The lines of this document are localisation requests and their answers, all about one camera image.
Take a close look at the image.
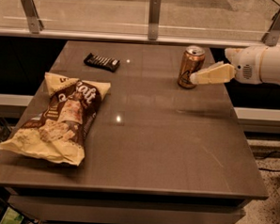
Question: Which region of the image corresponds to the black floor cable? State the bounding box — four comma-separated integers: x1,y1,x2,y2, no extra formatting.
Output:
255,149,280,173

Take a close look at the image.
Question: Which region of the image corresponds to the brown chip bag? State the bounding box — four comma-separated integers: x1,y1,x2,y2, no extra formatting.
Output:
0,72,110,166

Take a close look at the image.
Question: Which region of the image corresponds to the metal railing bracket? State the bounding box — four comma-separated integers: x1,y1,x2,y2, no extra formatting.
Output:
21,0,44,34
148,0,161,40
261,9,280,46

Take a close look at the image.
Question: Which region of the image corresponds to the right metal railing bracket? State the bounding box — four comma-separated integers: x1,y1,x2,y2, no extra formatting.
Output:
261,9,280,46

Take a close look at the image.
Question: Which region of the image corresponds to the orange soda can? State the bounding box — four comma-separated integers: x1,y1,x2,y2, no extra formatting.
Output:
178,46,205,89

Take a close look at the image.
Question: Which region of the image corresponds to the grey table drawer front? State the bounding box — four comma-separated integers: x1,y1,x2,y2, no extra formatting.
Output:
9,196,245,224

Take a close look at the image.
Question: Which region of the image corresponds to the black candy bar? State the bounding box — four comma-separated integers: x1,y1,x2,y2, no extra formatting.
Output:
84,54,120,72

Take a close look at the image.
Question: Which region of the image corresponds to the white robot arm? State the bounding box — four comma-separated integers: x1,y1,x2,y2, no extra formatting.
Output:
190,45,280,86

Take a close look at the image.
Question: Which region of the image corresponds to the green package under table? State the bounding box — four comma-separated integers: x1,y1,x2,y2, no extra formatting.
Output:
0,204,41,224

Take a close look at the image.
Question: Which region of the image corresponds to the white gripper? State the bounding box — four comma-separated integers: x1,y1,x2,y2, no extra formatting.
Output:
190,46,265,85

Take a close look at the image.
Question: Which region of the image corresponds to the left metal railing bracket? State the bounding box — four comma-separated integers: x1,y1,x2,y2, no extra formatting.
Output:
21,0,44,34

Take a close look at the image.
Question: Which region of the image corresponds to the middle metal railing bracket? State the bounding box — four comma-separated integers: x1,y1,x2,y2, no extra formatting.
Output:
148,0,161,40

